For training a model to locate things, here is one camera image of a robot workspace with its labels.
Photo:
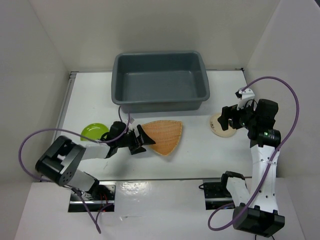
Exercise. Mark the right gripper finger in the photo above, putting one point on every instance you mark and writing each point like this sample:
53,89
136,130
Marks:
227,112
224,123

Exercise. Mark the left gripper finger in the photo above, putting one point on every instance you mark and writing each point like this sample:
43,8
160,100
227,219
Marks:
136,149
143,138

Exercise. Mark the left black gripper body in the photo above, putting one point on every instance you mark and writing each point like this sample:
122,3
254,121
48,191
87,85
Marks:
127,140

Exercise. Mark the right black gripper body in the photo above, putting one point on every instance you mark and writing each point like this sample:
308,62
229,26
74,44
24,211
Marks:
245,117

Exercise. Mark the orange woven fan basket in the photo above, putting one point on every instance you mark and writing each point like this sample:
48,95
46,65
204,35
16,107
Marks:
165,133

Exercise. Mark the lime green plate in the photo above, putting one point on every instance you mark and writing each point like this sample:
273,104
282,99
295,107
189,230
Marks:
94,131

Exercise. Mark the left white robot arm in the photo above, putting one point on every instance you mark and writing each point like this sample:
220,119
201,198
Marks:
61,160

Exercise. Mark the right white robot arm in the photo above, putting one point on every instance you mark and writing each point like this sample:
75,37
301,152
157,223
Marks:
255,210

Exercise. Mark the grey plastic bin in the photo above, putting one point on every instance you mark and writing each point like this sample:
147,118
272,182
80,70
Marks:
166,81

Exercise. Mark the cream plate with black pattern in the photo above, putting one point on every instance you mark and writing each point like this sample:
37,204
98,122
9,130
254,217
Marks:
216,128

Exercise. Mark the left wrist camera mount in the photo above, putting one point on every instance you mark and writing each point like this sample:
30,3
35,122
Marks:
129,124

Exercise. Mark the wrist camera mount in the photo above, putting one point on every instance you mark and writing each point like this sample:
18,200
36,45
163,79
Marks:
244,96
129,124

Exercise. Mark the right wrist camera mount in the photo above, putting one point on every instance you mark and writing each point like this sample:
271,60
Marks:
244,96

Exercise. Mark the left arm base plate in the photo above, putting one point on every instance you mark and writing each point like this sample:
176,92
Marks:
103,200

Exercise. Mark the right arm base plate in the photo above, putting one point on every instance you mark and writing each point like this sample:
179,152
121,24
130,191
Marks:
215,195

